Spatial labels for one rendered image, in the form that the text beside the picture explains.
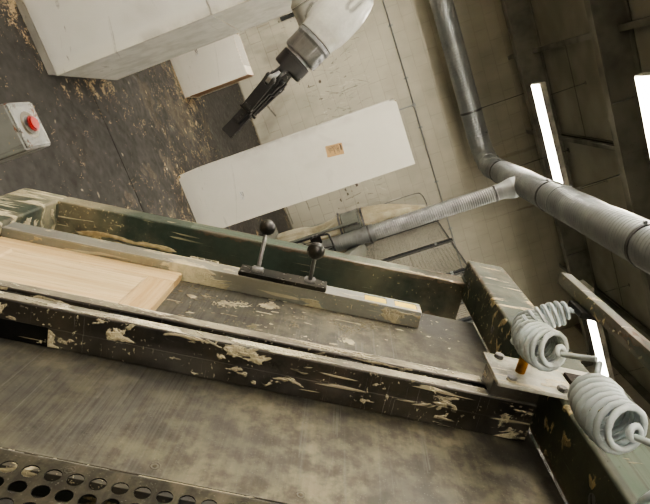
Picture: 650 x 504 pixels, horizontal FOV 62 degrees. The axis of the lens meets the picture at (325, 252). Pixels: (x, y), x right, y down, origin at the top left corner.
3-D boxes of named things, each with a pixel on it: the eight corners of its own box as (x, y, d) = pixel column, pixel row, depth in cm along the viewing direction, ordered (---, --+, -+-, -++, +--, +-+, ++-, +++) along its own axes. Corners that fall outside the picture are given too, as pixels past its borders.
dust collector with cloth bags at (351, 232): (264, 227, 759) (417, 176, 729) (282, 273, 776) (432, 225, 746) (245, 254, 627) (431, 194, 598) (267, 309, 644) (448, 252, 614)
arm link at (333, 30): (336, 58, 121) (325, 56, 133) (387, 5, 119) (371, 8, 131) (302, 20, 117) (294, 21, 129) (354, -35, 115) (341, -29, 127)
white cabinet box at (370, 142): (196, 167, 551) (390, 98, 524) (217, 221, 565) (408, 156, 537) (177, 176, 493) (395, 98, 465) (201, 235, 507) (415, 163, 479)
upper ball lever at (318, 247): (302, 276, 126) (309, 236, 116) (318, 279, 126) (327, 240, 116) (299, 289, 123) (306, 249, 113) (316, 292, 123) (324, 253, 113)
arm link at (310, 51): (331, 59, 129) (313, 77, 130) (304, 31, 129) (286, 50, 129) (328, 49, 120) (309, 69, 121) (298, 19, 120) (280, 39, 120)
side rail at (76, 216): (66, 234, 152) (68, 196, 149) (451, 312, 154) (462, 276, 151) (55, 240, 146) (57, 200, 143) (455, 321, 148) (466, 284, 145)
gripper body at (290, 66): (307, 65, 121) (278, 96, 122) (311, 74, 129) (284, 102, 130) (283, 41, 121) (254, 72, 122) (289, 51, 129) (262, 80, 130)
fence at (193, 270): (14, 238, 126) (14, 221, 125) (415, 319, 128) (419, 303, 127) (0, 244, 122) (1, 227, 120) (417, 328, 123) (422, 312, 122)
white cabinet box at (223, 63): (177, 47, 619) (235, 24, 609) (196, 98, 633) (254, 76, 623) (163, 43, 575) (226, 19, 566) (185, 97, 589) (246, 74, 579)
